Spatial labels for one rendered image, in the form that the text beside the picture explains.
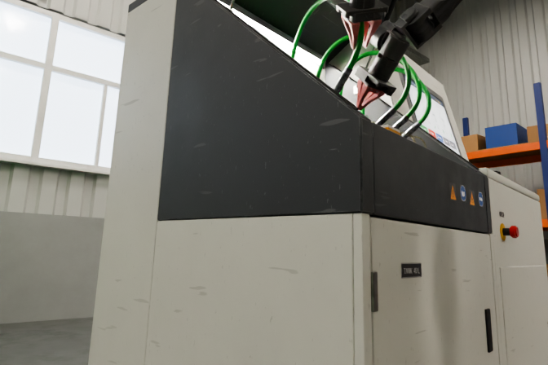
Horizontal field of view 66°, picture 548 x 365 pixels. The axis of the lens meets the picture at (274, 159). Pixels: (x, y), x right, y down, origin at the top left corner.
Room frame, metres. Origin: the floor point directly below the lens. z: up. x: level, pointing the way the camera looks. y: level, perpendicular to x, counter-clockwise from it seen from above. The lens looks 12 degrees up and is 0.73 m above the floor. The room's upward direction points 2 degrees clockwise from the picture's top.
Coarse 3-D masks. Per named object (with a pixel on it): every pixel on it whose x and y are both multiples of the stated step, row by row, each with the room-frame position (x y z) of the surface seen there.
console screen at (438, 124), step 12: (408, 96) 1.49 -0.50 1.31; (432, 96) 1.73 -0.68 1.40; (420, 108) 1.55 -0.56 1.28; (432, 108) 1.67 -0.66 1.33; (444, 108) 1.82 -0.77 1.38; (432, 120) 1.63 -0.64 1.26; (444, 120) 1.76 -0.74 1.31; (432, 132) 1.58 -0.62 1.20; (444, 132) 1.70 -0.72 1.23; (456, 144) 1.78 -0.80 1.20
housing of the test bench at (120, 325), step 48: (144, 0) 1.17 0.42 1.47; (144, 48) 1.15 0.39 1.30; (144, 96) 1.13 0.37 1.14; (144, 144) 1.11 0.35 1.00; (144, 192) 1.10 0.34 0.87; (144, 240) 1.08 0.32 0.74; (96, 288) 1.24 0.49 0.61; (144, 288) 1.07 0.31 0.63; (96, 336) 1.22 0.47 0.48; (144, 336) 1.06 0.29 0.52
